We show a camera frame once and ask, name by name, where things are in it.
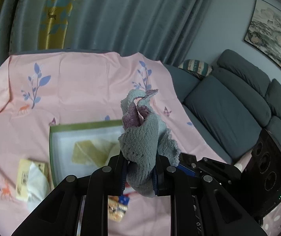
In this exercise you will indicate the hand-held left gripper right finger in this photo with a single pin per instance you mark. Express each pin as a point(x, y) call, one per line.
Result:
point(155, 183)

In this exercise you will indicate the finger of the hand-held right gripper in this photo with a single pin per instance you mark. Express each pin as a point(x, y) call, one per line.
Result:
point(219, 169)

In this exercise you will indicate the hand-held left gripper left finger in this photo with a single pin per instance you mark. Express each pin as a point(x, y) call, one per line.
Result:
point(122, 177)

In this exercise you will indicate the grey purple fuzzy towel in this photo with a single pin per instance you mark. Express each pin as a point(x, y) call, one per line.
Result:
point(140, 147)

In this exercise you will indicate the blue orange snack packet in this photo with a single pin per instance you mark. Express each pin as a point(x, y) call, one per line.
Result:
point(117, 211)

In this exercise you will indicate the green cardboard box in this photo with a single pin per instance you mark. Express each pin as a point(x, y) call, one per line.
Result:
point(53, 152)

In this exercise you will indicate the pale yellow folded cloth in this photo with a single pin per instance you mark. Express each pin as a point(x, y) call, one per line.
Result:
point(86, 152)

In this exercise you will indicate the grey sofa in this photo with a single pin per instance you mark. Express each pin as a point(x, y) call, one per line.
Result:
point(216, 108)

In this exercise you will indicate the pink printed bed sheet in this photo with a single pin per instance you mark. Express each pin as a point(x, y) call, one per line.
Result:
point(81, 91)

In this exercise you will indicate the yellow tissue packet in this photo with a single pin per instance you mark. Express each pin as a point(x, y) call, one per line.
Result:
point(23, 177)

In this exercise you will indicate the striped throw pillow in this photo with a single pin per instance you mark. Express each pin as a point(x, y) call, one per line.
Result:
point(194, 67)

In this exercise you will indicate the grey yellow printed curtain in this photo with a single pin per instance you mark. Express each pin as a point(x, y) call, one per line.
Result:
point(130, 17)

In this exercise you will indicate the large landscape wall painting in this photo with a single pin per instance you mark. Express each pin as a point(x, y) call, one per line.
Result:
point(270, 34)

